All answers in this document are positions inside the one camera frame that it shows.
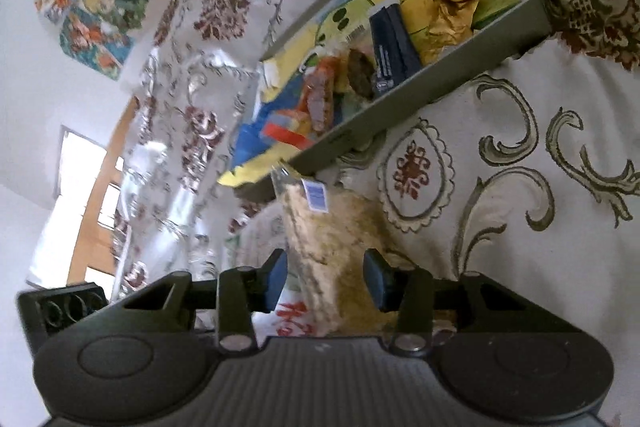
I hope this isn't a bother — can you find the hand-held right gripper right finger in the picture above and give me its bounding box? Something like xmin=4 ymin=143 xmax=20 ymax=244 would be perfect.
xmin=363 ymin=248 xmax=550 ymax=354

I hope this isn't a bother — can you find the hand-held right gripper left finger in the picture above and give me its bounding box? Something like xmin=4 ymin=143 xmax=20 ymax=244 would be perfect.
xmin=119 ymin=249 xmax=290 ymax=354

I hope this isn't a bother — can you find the clear beige snack packet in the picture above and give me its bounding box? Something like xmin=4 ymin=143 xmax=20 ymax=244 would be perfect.
xmin=270 ymin=167 xmax=458 ymax=338

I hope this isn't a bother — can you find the grey tray with cartoon lining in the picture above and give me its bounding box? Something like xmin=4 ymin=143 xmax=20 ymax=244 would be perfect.
xmin=217 ymin=0 xmax=551 ymax=190

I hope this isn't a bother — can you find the orange snack packet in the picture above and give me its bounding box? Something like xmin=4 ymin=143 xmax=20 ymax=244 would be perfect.
xmin=300 ymin=57 xmax=342 ymax=134

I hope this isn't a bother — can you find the clear dried fish packet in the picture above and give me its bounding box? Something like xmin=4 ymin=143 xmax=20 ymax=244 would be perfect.
xmin=330 ymin=22 xmax=377 ymax=102

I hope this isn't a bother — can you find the black snack bar packet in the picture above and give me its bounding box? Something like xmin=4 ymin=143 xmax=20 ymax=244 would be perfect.
xmin=369 ymin=4 xmax=423 ymax=96

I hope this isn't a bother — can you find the gold snack packet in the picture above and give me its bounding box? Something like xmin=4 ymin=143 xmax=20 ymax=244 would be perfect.
xmin=417 ymin=0 xmax=488 ymax=65

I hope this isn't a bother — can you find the wooden bed frame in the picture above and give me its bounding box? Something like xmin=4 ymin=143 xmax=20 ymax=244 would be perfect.
xmin=65 ymin=94 xmax=142 ymax=288

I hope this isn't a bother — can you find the anime girl wall poster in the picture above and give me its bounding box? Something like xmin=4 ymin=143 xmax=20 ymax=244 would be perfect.
xmin=34 ymin=0 xmax=138 ymax=82

